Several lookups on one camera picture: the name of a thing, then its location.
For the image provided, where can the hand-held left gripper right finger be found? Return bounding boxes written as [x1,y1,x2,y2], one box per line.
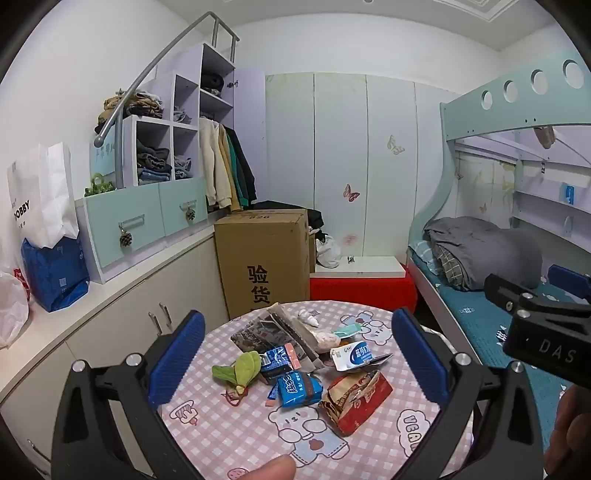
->
[390,306,544,480]

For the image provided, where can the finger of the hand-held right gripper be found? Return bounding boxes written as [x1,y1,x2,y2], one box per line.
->
[483,273,591,325]
[549,264,591,302]

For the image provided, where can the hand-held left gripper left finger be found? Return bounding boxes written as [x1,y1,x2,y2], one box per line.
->
[51,309,206,480]

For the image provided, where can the white and blue gum packet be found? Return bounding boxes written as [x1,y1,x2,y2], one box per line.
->
[331,342,374,373]

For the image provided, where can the green vegetable leaf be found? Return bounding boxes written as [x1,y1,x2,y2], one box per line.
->
[211,351,262,394]

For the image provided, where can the blue face mask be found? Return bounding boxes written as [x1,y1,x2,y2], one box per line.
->
[333,322,366,343]

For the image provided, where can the grey printed paper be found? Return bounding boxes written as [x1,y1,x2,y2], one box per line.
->
[230,318,278,357]

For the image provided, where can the red-brown paper bag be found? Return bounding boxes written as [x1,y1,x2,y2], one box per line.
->
[318,369,393,437]

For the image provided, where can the clear plastic bag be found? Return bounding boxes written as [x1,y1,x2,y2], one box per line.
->
[310,329,343,352]

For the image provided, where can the blue and black snack packet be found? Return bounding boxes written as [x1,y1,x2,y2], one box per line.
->
[260,346,294,384]

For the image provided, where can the pink wrapper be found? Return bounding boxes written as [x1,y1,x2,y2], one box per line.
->
[283,342,304,370]

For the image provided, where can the person's right hand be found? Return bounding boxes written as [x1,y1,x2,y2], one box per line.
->
[544,382,591,480]

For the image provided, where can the person's left hand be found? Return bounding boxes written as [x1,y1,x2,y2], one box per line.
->
[239,454,297,480]

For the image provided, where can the teal printed bed sheet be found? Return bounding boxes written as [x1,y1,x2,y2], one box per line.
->
[408,240,591,425]

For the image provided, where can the grey duvet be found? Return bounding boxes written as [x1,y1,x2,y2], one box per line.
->
[424,216,544,292]

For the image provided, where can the grey checked pillow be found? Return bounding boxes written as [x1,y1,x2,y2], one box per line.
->
[436,244,468,290]

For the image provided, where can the white low cabinet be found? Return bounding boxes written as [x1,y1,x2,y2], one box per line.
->
[0,225,232,480]

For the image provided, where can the pink checked tablecloth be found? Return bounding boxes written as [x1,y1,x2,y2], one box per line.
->
[157,300,476,480]

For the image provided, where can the red storage bench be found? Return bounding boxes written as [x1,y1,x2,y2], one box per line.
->
[308,256,419,313]

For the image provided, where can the large cardboard box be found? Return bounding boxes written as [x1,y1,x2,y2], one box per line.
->
[213,209,311,320]

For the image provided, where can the light green drawer cabinet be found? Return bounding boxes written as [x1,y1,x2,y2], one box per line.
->
[75,176,209,285]

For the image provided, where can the blue plastic bag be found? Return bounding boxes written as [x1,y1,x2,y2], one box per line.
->
[20,234,91,313]

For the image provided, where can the brown hanging pouch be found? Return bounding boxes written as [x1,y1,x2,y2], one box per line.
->
[534,124,556,150]

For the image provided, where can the white and red plastic bag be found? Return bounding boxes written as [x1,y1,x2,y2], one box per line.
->
[0,270,31,350]

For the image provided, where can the black cloth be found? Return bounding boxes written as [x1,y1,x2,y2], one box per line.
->
[250,200,325,230]

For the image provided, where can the green plastic ornament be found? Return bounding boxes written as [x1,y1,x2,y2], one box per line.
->
[83,172,115,198]

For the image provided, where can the black hanging jacket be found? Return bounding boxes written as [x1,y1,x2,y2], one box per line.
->
[231,128,258,207]

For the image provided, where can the folded dark clothes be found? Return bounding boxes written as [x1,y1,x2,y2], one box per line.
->
[136,140,172,186]

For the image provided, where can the cream hanging hoodie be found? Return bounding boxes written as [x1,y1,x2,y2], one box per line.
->
[198,117,235,209]

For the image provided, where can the white paper bag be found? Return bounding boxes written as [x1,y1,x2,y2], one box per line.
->
[6,142,80,248]

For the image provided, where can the white wardrobe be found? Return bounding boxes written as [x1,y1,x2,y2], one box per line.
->
[265,71,459,260]

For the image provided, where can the white cubby shelf unit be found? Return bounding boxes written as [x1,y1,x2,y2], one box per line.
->
[99,43,268,214]

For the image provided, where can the pile of clothes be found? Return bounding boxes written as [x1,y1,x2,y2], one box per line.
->
[94,89,165,136]

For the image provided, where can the stepped shelf cabinet with clothes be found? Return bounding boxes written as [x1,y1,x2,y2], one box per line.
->
[93,11,241,190]

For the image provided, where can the bunk bed frame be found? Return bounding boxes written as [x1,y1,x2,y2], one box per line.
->
[405,50,591,416]

